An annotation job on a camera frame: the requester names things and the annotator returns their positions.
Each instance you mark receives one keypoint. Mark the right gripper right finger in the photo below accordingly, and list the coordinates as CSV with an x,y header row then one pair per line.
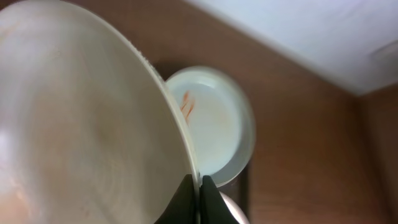
x,y
213,209

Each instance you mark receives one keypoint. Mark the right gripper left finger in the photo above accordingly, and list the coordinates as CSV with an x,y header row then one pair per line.
x,y
182,207

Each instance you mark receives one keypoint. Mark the white plate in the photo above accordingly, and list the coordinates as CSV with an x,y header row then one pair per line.
x,y
87,132
219,119
235,210

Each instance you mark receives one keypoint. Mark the brown plastic serving tray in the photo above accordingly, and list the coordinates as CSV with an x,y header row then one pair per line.
x,y
238,191

